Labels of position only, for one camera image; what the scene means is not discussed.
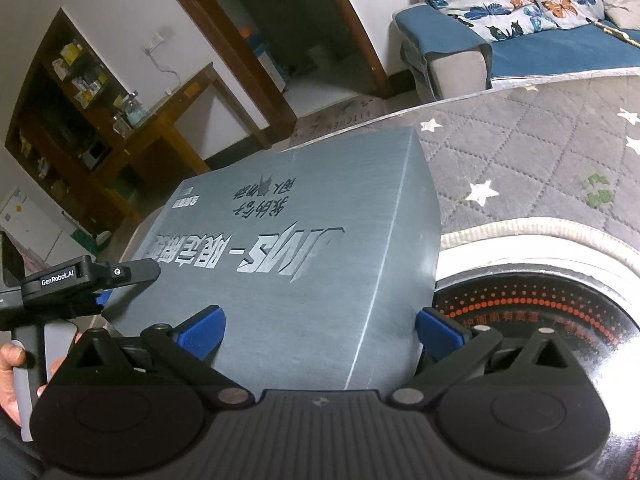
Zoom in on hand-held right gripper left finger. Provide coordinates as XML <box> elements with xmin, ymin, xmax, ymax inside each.
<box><xmin>72</xmin><ymin>305</ymin><xmax>247</xmax><ymax>408</ymax></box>

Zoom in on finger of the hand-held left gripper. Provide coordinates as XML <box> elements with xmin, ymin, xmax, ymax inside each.
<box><xmin>92</xmin><ymin>261</ymin><xmax>162</xmax><ymax>314</ymax></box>

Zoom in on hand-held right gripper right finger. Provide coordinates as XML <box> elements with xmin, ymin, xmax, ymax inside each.
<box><xmin>390</xmin><ymin>306</ymin><xmax>570</xmax><ymax>409</ymax></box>

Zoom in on grey cardboard box sleeve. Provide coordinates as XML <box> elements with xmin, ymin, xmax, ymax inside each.
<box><xmin>102</xmin><ymin>126</ymin><xmax>441</xmax><ymax>396</ymax></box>

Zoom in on person's left hand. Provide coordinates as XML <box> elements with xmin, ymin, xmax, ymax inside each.
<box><xmin>0</xmin><ymin>332</ymin><xmax>84</xmax><ymax>420</ymax></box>

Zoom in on white appliance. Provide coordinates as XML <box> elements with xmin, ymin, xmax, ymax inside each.
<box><xmin>0</xmin><ymin>187</ymin><xmax>76</xmax><ymax>262</ymax></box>

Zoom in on round black induction cooktop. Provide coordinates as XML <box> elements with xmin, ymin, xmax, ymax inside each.
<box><xmin>427</xmin><ymin>270</ymin><xmax>640</xmax><ymax>480</ymax></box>

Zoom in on glass jar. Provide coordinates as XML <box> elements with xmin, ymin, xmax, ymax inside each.
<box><xmin>124</xmin><ymin>91</ymin><xmax>147</xmax><ymax>127</ymax></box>

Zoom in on dark wooden shelf cabinet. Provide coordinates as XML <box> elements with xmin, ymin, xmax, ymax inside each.
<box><xmin>5</xmin><ymin>7</ymin><xmax>147</xmax><ymax>237</ymax></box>

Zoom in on wooden side table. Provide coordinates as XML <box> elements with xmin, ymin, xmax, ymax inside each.
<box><xmin>95</xmin><ymin>62</ymin><xmax>242</xmax><ymax>177</ymax></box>

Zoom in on grey door mat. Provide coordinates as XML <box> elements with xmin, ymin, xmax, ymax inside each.
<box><xmin>292</xmin><ymin>97</ymin><xmax>387</xmax><ymax>139</ymax></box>

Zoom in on blue sofa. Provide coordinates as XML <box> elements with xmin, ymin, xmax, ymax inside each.
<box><xmin>394</xmin><ymin>0</ymin><xmax>640</xmax><ymax>102</ymax></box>

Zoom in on large butterfly print cushion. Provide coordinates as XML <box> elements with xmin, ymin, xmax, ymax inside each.
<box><xmin>419</xmin><ymin>0</ymin><xmax>545</xmax><ymax>43</ymax></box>

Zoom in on white power cable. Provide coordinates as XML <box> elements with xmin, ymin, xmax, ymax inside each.
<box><xmin>149</xmin><ymin>52</ymin><xmax>184</xmax><ymax>95</ymax></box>

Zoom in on wooden door frame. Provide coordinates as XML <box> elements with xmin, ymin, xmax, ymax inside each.
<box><xmin>147</xmin><ymin>0</ymin><xmax>392</xmax><ymax>152</ymax></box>

